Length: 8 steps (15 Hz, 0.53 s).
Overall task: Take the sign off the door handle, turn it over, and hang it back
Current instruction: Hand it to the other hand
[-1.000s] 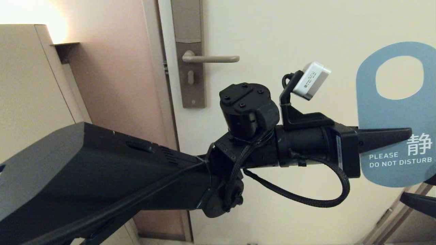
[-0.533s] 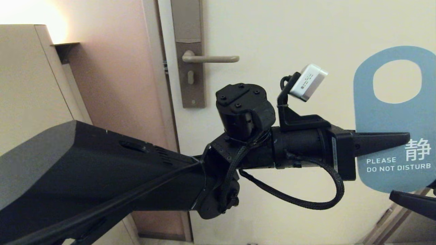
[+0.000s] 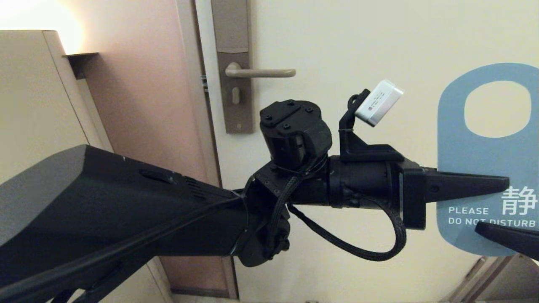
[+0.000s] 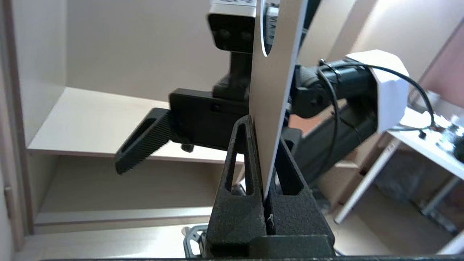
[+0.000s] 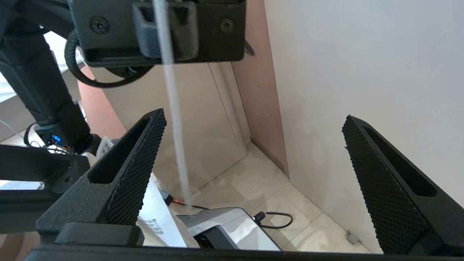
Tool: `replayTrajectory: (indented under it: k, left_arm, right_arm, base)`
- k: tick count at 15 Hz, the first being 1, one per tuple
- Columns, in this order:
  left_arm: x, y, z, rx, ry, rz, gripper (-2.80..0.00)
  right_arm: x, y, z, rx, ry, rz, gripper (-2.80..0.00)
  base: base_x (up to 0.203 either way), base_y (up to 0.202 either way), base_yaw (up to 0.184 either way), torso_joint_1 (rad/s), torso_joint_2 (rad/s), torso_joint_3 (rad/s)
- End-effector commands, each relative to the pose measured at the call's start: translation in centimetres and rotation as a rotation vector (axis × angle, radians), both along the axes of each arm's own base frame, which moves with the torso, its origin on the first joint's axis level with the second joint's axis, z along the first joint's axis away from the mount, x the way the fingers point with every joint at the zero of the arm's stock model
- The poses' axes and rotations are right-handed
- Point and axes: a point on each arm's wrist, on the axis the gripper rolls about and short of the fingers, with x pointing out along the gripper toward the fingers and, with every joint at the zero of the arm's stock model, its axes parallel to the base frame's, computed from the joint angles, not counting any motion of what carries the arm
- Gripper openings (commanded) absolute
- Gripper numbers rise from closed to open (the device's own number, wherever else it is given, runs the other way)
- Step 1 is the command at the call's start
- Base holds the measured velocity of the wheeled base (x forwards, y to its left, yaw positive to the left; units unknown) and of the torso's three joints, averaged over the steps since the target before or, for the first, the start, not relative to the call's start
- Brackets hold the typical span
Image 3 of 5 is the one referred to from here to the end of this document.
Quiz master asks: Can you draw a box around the blue and white door hanger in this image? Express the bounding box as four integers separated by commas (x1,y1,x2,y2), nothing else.
437,62,539,257

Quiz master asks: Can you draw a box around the white room door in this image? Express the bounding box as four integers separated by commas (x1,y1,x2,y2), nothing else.
194,0,539,303

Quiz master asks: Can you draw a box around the dark baseboard strip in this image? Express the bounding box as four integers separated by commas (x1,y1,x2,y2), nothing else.
170,287,231,299

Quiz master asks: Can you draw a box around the brown metal lock plate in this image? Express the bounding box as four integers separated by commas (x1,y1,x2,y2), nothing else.
211,0,256,135

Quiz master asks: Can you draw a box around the beige cabinet panel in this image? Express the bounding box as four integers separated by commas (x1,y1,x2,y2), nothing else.
0,29,173,303

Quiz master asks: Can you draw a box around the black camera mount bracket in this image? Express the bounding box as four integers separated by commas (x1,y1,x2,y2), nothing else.
339,88,405,164

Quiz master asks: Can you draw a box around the small brown frame hinge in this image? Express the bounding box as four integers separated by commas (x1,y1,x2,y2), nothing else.
464,258,486,280

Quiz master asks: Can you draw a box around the brown wooden side frame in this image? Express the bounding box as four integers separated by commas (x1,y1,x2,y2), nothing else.
446,252,539,303

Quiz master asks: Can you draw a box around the black looping gripper cable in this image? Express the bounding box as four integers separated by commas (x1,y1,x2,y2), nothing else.
288,198,408,262

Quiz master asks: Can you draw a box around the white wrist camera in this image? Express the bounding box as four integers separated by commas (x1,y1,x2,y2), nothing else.
355,79,404,128

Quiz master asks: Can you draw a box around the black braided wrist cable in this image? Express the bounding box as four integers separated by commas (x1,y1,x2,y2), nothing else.
263,175,299,257

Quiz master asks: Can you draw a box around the beige metal door handle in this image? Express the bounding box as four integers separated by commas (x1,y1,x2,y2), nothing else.
225,62,296,78

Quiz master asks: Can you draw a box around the beige door frame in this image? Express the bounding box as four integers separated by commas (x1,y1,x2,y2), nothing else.
176,0,238,300

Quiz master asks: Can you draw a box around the dark wall light ledge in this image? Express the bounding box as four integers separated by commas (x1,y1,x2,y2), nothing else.
63,52,99,80

